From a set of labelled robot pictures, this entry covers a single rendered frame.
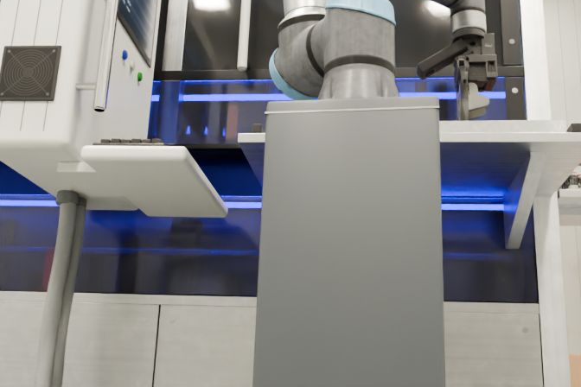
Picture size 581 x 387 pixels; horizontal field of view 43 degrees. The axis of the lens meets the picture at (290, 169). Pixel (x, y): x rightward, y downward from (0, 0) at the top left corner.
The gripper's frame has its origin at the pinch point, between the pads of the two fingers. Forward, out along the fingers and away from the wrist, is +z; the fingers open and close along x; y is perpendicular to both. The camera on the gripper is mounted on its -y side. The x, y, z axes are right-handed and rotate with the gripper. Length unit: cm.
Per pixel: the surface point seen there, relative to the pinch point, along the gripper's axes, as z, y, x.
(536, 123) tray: 2.8, 13.7, -6.1
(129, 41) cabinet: -22, -76, 4
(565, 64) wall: -366, 220, 726
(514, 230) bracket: 17.6, 13.7, 22.5
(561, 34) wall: -409, 219, 726
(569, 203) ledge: 7.1, 30.1, 37.4
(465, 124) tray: 2.9, 0.0, -5.9
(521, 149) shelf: 7.5, 10.9, -4.4
